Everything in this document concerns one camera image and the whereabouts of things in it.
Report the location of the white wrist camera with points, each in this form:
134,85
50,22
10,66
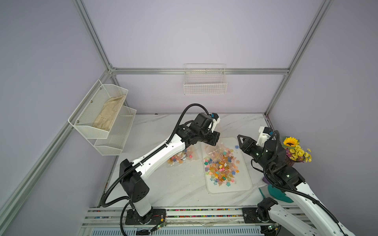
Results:
264,134
216,119

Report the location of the green rubber glove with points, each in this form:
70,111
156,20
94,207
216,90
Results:
269,191

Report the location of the ziploc bag of candies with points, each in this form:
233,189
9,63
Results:
217,152
180,158

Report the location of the pile of candies on tray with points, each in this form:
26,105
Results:
222,172

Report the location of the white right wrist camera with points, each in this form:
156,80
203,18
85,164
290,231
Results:
264,134

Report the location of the sunflower and yellow flower bouquet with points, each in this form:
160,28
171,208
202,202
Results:
294,150

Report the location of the purple object beside vase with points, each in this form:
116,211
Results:
265,180

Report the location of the beige cloth in shelf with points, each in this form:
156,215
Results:
108,113

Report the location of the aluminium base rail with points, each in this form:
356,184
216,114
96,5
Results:
211,221

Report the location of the dark glass vase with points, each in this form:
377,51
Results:
290,162

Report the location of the white wire wall basket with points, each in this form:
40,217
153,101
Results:
205,79

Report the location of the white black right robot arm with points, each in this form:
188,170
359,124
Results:
270,155

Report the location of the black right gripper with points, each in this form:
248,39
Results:
249,144

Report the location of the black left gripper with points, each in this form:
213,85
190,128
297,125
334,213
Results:
214,138

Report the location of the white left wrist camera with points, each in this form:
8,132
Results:
216,119

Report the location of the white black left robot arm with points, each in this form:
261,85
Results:
131,183

